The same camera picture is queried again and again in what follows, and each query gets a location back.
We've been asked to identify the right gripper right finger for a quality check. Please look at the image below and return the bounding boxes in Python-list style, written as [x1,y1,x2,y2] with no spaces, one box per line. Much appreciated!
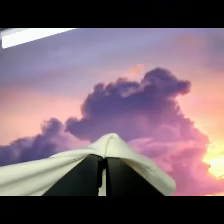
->
[105,156,165,197]

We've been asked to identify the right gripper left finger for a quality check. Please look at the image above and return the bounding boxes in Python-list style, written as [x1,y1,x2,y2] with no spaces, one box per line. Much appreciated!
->
[43,153,104,197]

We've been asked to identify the cream pants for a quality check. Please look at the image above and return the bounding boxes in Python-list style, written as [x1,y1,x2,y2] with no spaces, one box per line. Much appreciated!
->
[0,132,177,197]

